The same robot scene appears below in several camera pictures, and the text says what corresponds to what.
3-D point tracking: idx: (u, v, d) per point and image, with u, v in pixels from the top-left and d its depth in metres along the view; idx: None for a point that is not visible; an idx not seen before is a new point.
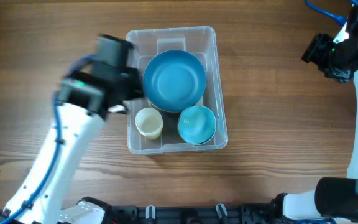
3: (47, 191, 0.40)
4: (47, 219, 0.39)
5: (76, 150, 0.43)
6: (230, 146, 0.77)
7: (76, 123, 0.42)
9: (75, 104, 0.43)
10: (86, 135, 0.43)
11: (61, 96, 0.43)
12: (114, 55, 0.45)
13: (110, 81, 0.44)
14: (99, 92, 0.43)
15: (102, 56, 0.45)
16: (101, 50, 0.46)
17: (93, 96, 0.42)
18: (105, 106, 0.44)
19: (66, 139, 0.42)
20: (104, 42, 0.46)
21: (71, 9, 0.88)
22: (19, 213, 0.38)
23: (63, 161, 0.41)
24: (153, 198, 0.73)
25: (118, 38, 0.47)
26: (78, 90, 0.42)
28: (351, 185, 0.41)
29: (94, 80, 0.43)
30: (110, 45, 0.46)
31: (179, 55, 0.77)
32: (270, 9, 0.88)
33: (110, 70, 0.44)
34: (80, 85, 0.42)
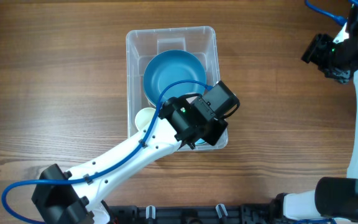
3: (109, 178, 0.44)
4: (94, 201, 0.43)
5: (150, 158, 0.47)
6: (230, 146, 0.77)
7: (162, 138, 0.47)
9: (171, 124, 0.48)
10: (161, 152, 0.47)
11: (164, 111, 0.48)
12: (222, 101, 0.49)
13: (199, 119, 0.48)
14: (189, 125, 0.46)
15: (209, 97, 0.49)
16: (213, 93, 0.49)
17: (181, 127, 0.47)
18: (188, 139, 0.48)
19: (148, 145, 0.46)
20: (220, 90, 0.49)
21: (71, 9, 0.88)
22: (78, 182, 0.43)
23: (138, 162, 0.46)
24: (153, 198, 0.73)
25: (227, 88, 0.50)
26: (174, 115, 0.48)
28: (351, 184, 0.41)
29: (190, 115, 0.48)
30: (222, 95, 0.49)
31: (179, 55, 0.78)
32: (270, 9, 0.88)
33: (209, 112, 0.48)
34: (183, 111, 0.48)
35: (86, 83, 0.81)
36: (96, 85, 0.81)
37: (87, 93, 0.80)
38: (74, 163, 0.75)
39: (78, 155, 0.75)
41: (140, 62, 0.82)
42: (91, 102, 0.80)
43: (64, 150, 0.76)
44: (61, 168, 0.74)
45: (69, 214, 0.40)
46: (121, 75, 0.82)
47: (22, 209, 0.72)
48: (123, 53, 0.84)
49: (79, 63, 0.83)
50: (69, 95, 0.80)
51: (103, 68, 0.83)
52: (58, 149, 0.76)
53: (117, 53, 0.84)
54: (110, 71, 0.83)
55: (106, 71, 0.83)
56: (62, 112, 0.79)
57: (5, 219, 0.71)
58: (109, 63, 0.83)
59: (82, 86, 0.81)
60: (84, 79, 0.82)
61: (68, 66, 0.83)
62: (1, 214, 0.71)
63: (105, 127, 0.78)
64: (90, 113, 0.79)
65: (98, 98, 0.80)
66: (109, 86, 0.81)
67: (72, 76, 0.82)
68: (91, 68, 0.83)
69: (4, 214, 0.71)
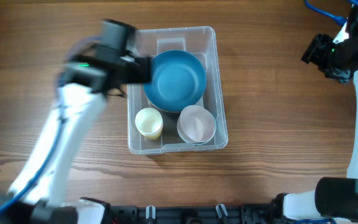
3: (53, 168, 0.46)
4: (52, 196, 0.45)
5: (76, 133, 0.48)
6: (230, 146, 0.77)
7: (76, 104, 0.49)
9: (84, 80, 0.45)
10: (82, 123, 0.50)
11: (68, 76, 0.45)
12: (117, 35, 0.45)
13: (115, 65, 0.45)
14: (99, 73, 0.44)
15: (107, 40, 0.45)
16: (107, 33, 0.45)
17: (94, 78, 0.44)
18: (105, 88, 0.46)
19: (69, 119, 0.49)
20: (109, 27, 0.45)
21: (71, 9, 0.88)
22: (27, 192, 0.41)
23: (66, 142, 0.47)
24: (153, 199, 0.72)
25: (116, 22, 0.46)
26: (82, 74, 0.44)
28: (352, 185, 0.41)
29: (96, 65, 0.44)
30: (116, 31, 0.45)
31: (179, 55, 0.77)
32: (270, 9, 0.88)
33: (112, 53, 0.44)
34: (82, 68, 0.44)
35: None
36: None
37: None
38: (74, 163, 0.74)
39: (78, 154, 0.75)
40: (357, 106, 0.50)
41: None
42: None
43: None
44: None
45: None
46: None
47: None
48: None
49: None
50: None
51: None
52: None
53: None
54: None
55: None
56: None
57: None
58: None
59: None
60: None
61: None
62: None
63: (105, 127, 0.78)
64: None
65: None
66: None
67: None
68: None
69: None
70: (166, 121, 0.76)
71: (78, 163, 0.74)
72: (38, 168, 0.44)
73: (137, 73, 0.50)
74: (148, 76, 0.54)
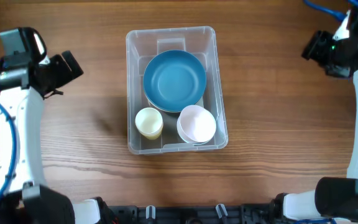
3: (23, 157, 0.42)
4: (36, 175, 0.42)
5: (23, 124, 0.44)
6: (230, 146, 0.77)
7: (17, 100, 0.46)
9: (9, 87, 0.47)
10: (28, 111, 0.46)
11: None
12: (20, 42, 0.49)
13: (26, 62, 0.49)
14: (22, 71, 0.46)
15: (13, 48, 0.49)
16: (7, 42, 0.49)
17: (20, 78, 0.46)
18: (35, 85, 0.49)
19: (16, 114, 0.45)
20: (4, 35, 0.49)
21: (71, 9, 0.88)
22: (7, 185, 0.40)
23: (23, 129, 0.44)
24: (153, 199, 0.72)
25: (13, 28, 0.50)
26: (5, 81, 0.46)
28: (352, 185, 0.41)
29: (15, 67, 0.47)
30: (12, 36, 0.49)
31: (179, 55, 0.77)
32: (270, 9, 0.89)
33: (25, 58, 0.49)
34: (4, 75, 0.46)
35: (86, 83, 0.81)
36: (96, 85, 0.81)
37: (87, 93, 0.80)
38: (74, 163, 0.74)
39: (78, 154, 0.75)
40: None
41: (140, 62, 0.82)
42: (91, 102, 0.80)
43: (64, 150, 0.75)
44: (61, 167, 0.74)
45: (32, 205, 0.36)
46: (121, 75, 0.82)
47: None
48: (123, 53, 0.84)
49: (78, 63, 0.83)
50: (68, 95, 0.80)
51: (103, 68, 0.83)
52: (58, 149, 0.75)
53: (117, 53, 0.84)
54: (110, 71, 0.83)
55: (105, 71, 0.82)
56: (61, 111, 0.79)
57: None
58: (109, 63, 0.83)
59: (82, 86, 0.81)
60: (84, 79, 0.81)
61: None
62: None
63: (105, 127, 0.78)
64: (89, 113, 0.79)
65: (97, 98, 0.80)
66: (109, 86, 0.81)
67: None
68: (91, 68, 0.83)
69: None
70: (166, 121, 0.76)
71: (78, 163, 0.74)
72: (6, 163, 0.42)
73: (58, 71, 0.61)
74: (68, 73, 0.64)
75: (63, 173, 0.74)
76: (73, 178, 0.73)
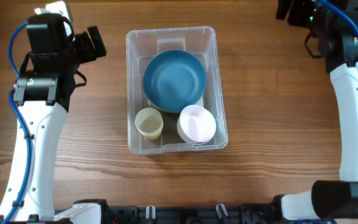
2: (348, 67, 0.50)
3: (34, 185, 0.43)
4: (41, 205, 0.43)
5: (41, 146, 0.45)
6: (230, 146, 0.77)
7: (36, 117, 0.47)
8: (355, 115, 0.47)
9: (34, 97, 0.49)
10: (49, 132, 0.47)
11: (18, 95, 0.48)
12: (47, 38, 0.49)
13: (54, 63, 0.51)
14: (51, 81, 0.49)
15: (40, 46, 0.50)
16: (35, 37, 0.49)
17: (47, 88, 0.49)
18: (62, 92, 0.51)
19: (35, 133, 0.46)
20: (31, 28, 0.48)
21: (71, 9, 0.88)
22: (12, 213, 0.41)
23: (39, 152, 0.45)
24: (153, 199, 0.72)
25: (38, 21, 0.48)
26: (33, 88, 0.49)
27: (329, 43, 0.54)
28: (347, 187, 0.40)
29: (43, 74, 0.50)
30: (40, 33, 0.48)
31: (179, 55, 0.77)
32: (269, 9, 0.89)
33: (53, 59, 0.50)
34: (32, 83, 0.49)
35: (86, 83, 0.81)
36: (96, 85, 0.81)
37: (87, 93, 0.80)
38: (74, 163, 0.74)
39: (78, 154, 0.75)
40: (340, 106, 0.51)
41: (140, 62, 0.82)
42: (91, 102, 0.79)
43: (64, 150, 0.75)
44: (61, 167, 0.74)
45: None
46: (121, 75, 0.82)
47: None
48: (123, 53, 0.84)
49: None
50: None
51: (103, 68, 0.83)
52: (58, 149, 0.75)
53: (117, 53, 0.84)
54: (110, 71, 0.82)
55: (105, 71, 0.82)
56: None
57: None
58: (109, 63, 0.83)
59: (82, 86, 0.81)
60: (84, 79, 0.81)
61: None
62: None
63: (105, 127, 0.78)
64: (89, 113, 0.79)
65: (98, 98, 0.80)
66: (109, 86, 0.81)
67: None
68: (91, 68, 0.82)
69: None
70: (166, 121, 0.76)
71: (78, 163, 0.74)
72: (18, 186, 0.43)
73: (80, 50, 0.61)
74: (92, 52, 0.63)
75: (63, 173, 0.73)
76: (73, 178, 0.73)
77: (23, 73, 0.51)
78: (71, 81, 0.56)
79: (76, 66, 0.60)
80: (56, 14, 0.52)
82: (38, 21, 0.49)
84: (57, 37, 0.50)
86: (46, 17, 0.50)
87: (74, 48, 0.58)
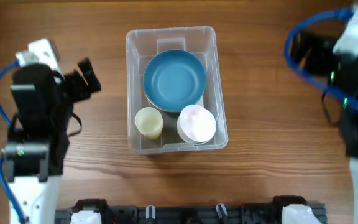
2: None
3: None
4: None
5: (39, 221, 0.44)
6: (230, 146, 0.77)
7: (28, 193, 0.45)
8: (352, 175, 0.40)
9: (25, 176, 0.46)
10: (46, 201, 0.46)
11: (7, 175, 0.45)
12: (27, 90, 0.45)
13: (45, 126, 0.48)
14: (43, 148, 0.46)
15: (30, 100, 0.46)
16: (20, 88, 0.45)
17: (39, 155, 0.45)
18: (53, 158, 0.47)
19: (30, 214, 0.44)
20: (18, 88, 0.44)
21: (71, 9, 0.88)
22: None
23: (40, 215, 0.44)
24: (153, 199, 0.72)
25: (27, 71, 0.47)
26: (22, 160, 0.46)
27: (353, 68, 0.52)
28: None
29: (32, 141, 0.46)
30: (25, 86, 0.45)
31: (179, 55, 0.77)
32: (270, 9, 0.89)
33: (38, 114, 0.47)
34: (22, 152, 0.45)
35: None
36: None
37: None
38: (74, 163, 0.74)
39: (78, 154, 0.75)
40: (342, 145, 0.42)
41: (140, 62, 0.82)
42: (91, 102, 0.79)
43: None
44: None
45: None
46: (121, 75, 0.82)
47: None
48: (123, 53, 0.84)
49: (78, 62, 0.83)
50: None
51: (102, 68, 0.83)
52: None
53: (117, 53, 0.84)
54: (110, 71, 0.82)
55: (105, 71, 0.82)
56: None
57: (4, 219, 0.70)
58: (109, 63, 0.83)
59: None
60: None
61: (67, 66, 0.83)
62: (2, 215, 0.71)
63: (104, 126, 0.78)
64: (89, 113, 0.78)
65: (97, 98, 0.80)
66: (109, 86, 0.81)
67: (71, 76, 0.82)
68: None
69: (5, 214, 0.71)
70: (166, 121, 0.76)
71: (78, 163, 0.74)
72: None
73: (74, 89, 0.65)
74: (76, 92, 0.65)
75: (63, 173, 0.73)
76: (73, 178, 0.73)
77: (12, 134, 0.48)
78: (63, 136, 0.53)
79: (62, 111, 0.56)
80: (40, 63, 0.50)
82: (20, 81, 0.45)
84: (49, 94, 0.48)
86: (25, 72, 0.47)
87: (63, 91, 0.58)
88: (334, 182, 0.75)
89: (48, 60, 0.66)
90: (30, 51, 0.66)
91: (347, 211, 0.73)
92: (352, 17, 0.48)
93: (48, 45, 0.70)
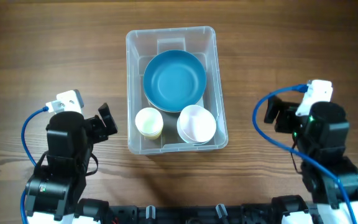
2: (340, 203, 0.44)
3: None
4: None
5: None
6: (230, 146, 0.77)
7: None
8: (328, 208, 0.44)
9: (45, 211, 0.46)
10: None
11: (28, 208, 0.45)
12: (58, 140, 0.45)
13: (69, 168, 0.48)
14: (63, 188, 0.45)
15: (57, 147, 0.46)
16: (51, 136, 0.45)
17: (58, 196, 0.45)
18: (71, 200, 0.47)
19: None
20: (51, 134, 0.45)
21: (72, 9, 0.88)
22: None
23: None
24: (153, 198, 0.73)
25: (58, 119, 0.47)
26: (42, 196, 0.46)
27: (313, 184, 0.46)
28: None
29: (56, 179, 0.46)
30: (59, 137, 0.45)
31: (179, 55, 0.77)
32: (269, 10, 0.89)
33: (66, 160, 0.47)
34: (43, 190, 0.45)
35: (86, 83, 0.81)
36: (96, 85, 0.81)
37: (87, 93, 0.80)
38: None
39: None
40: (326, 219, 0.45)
41: (140, 62, 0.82)
42: (91, 103, 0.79)
43: None
44: None
45: None
46: (121, 75, 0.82)
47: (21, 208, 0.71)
48: (123, 53, 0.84)
49: (78, 63, 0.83)
50: None
51: (103, 68, 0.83)
52: None
53: (117, 53, 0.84)
54: (110, 71, 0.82)
55: (105, 71, 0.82)
56: None
57: (3, 219, 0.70)
58: (109, 63, 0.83)
59: (82, 86, 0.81)
60: (84, 79, 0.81)
61: (67, 66, 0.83)
62: (0, 215, 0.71)
63: None
64: (89, 113, 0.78)
65: (98, 98, 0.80)
66: (109, 86, 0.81)
67: (72, 76, 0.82)
68: (91, 68, 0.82)
69: (4, 215, 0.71)
70: (166, 121, 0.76)
71: None
72: None
73: (91, 133, 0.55)
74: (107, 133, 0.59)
75: None
76: None
77: (38, 170, 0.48)
78: (84, 180, 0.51)
79: (90, 154, 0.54)
80: (76, 111, 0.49)
82: (56, 126, 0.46)
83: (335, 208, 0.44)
84: (79, 140, 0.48)
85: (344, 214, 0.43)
86: (61, 117, 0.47)
87: (89, 139, 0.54)
88: None
89: (75, 107, 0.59)
90: (56, 106, 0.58)
91: None
92: (304, 93, 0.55)
93: (77, 98, 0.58)
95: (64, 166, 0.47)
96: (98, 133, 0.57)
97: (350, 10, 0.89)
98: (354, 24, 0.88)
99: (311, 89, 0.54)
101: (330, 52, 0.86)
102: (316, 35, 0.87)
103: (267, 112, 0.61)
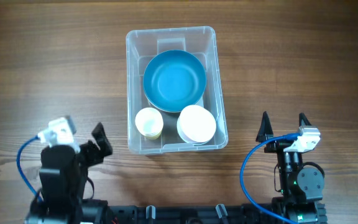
2: (303, 177, 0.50)
3: None
4: None
5: None
6: (230, 146, 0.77)
7: None
8: (301, 194, 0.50)
9: None
10: None
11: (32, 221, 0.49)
12: (51, 178, 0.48)
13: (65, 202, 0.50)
14: None
15: (50, 183, 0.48)
16: (43, 177, 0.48)
17: None
18: None
19: None
20: (43, 175, 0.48)
21: (72, 9, 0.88)
22: None
23: None
24: (153, 199, 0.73)
25: (48, 158, 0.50)
26: None
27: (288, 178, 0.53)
28: (307, 201, 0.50)
29: (53, 214, 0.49)
30: (51, 175, 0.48)
31: (179, 55, 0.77)
32: (269, 10, 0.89)
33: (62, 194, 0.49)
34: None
35: (86, 83, 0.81)
36: (96, 85, 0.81)
37: (87, 93, 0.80)
38: None
39: None
40: (301, 199, 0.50)
41: (140, 62, 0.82)
42: (91, 102, 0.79)
43: None
44: None
45: None
46: (121, 75, 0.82)
47: (22, 208, 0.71)
48: (123, 53, 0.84)
49: (79, 63, 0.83)
50: (68, 95, 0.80)
51: (103, 68, 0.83)
52: None
53: (117, 53, 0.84)
54: (110, 71, 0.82)
55: (105, 71, 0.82)
56: (62, 112, 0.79)
57: (4, 219, 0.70)
58: (109, 63, 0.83)
59: (82, 86, 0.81)
60: (84, 79, 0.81)
61: (67, 66, 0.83)
62: (1, 215, 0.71)
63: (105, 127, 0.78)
64: (89, 113, 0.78)
65: (98, 98, 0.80)
66: (109, 87, 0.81)
67: (72, 76, 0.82)
68: (91, 68, 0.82)
69: (4, 215, 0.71)
70: (166, 121, 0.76)
71: None
72: None
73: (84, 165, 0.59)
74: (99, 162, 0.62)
75: None
76: None
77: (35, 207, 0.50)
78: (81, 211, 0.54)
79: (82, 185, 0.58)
80: (64, 147, 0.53)
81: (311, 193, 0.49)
82: (48, 165, 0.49)
83: (302, 185, 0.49)
84: (71, 175, 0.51)
85: (308, 183, 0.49)
86: (52, 154, 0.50)
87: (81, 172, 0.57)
88: (335, 182, 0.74)
89: (65, 136, 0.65)
90: (48, 135, 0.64)
91: (346, 211, 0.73)
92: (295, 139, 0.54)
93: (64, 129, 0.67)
95: (61, 200, 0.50)
96: (81, 158, 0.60)
97: (350, 9, 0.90)
98: (355, 24, 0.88)
99: (297, 141, 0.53)
101: (330, 52, 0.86)
102: (316, 35, 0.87)
103: (258, 135, 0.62)
